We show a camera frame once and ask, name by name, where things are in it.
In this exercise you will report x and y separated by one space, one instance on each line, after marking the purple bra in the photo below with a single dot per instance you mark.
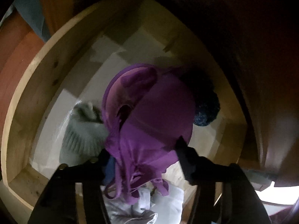
145 109

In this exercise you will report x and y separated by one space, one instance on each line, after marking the white grey bra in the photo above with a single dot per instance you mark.
150 208

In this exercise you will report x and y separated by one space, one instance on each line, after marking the grey knitted cloth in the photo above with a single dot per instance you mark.
85 135

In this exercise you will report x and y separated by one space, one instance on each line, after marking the dark blue floral underwear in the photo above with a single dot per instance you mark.
207 107

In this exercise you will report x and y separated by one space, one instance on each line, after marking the blue checked cloth cover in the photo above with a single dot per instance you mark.
31 11

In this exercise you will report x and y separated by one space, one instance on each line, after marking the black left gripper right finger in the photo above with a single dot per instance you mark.
240 203

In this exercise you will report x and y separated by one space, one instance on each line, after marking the brown wooden nightstand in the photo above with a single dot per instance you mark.
247 50

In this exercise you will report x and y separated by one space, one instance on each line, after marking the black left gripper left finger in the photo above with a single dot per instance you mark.
73 194

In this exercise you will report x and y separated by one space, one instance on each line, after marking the wooden drawer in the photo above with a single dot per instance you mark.
78 62

